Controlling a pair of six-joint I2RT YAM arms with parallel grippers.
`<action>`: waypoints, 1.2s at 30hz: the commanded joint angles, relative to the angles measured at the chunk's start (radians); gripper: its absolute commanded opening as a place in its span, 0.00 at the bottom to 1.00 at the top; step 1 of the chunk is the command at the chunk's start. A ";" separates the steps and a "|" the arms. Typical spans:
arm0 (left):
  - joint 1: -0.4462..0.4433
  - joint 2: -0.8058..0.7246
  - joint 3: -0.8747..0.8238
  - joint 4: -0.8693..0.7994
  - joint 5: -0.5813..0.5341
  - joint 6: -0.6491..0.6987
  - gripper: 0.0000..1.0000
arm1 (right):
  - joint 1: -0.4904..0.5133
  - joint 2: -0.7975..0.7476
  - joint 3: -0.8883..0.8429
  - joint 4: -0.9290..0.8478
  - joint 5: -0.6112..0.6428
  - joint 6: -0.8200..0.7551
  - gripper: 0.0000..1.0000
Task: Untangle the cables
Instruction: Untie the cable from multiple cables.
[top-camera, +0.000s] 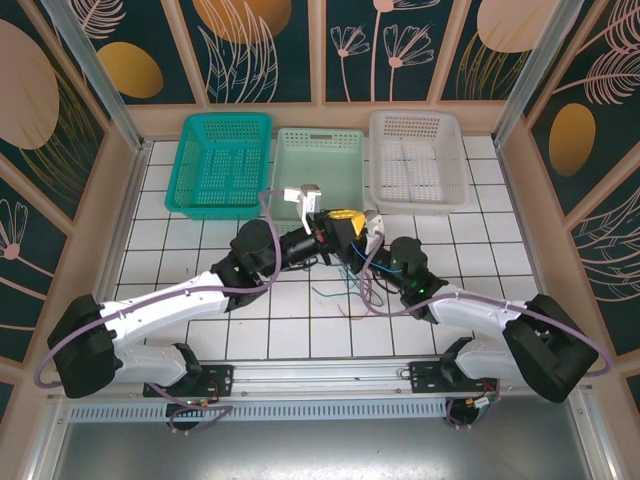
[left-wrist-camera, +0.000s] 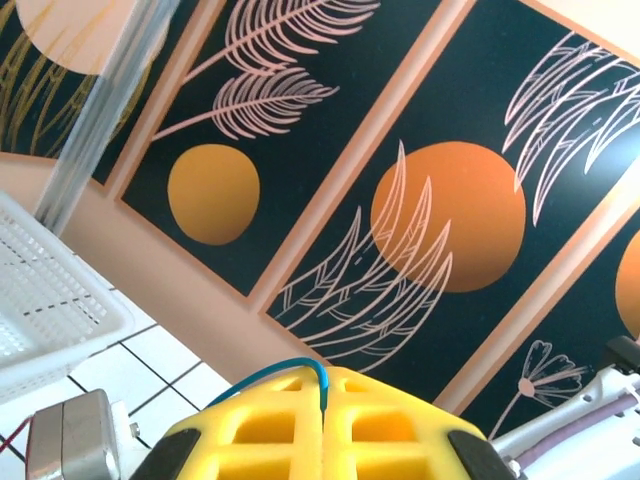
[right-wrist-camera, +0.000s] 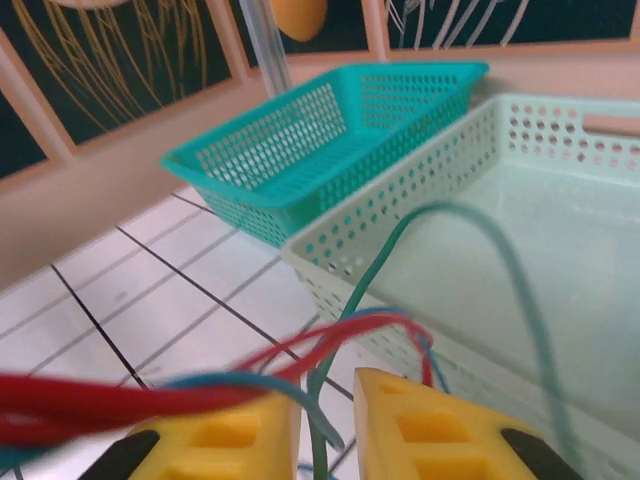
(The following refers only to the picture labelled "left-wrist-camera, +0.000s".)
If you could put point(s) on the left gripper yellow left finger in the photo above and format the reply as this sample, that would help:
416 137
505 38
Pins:
260 435

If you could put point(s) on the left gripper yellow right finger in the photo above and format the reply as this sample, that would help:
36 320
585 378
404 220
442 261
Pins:
395 435

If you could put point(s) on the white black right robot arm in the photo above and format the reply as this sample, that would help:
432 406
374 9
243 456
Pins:
590 395

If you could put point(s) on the white plastic basket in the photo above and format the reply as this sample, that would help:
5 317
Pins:
50 300

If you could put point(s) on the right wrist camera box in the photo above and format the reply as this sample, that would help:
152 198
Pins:
75 440

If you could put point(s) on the wall panel flower outline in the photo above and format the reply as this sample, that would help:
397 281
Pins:
550 320

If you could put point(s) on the wall panel orange circle leaves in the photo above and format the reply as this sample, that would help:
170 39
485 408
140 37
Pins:
450 215

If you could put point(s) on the wall panel palm leaves circle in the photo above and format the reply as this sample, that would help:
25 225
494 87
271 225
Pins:
215 195

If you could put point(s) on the aluminium frame post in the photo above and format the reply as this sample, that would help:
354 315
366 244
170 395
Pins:
95 125

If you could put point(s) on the wall panel pale circle grass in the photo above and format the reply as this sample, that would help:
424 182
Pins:
15 75

